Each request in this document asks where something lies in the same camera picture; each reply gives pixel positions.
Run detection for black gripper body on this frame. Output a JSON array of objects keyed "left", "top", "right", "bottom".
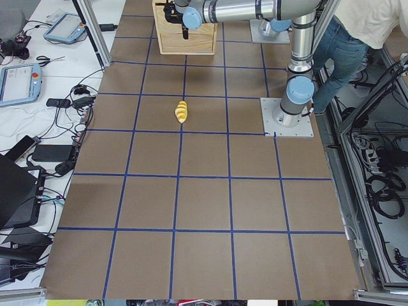
[{"left": 163, "top": 0, "right": 184, "bottom": 24}]

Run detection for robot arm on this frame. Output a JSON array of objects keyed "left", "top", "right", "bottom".
[
  {"left": 259, "top": 18, "right": 291, "bottom": 38},
  {"left": 163, "top": 1, "right": 320, "bottom": 128}
]

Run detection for wooden drawer cabinet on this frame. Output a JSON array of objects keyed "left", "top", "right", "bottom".
[{"left": 152, "top": 1, "right": 217, "bottom": 55}]

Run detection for toy bread loaf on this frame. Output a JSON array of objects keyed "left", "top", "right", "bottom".
[{"left": 175, "top": 101, "right": 188, "bottom": 124}]

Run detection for far teach pendant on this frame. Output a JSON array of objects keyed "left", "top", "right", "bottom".
[{"left": 43, "top": 13, "right": 85, "bottom": 45}]

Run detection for teach pendant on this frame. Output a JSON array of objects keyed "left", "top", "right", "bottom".
[
  {"left": 43, "top": 13, "right": 85, "bottom": 45},
  {"left": 1, "top": 63, "right": 42, "bottom": 107}
]

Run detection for scissors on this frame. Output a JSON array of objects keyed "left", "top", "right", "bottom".
[{"left": 36, "top": 55, "right": 65, "bottom": 67}]

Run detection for person in white shirt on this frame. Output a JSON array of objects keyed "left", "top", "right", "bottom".
[{"left": 312, "top": 0, "right": 407, "bottom": 115}]

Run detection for near teach pendant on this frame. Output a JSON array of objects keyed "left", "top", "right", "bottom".
[{"left": 1, "top": 63, "right": 42, "bottom": 107}]

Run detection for black power brick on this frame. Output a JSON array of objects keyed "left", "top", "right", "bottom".
[{"left": 32, "top": 144, "right": 73, "bottom": 162}]

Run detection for black laptop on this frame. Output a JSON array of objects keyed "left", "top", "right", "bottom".
[{"left": 1, "top": 156, "right": 45, "bottom": 230}]

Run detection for aluminium frame post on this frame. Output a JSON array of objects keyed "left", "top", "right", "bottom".
[{"left": 72, "top": 0, "right": 112, "bottom": 69}]

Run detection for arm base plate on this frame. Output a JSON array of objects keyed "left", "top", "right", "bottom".
[
  {"left": 250, "top": 19, "right": 291, "bottom": 45},
  {"left": 260, "top": 98, "right": 314, "bottom": 138}
]

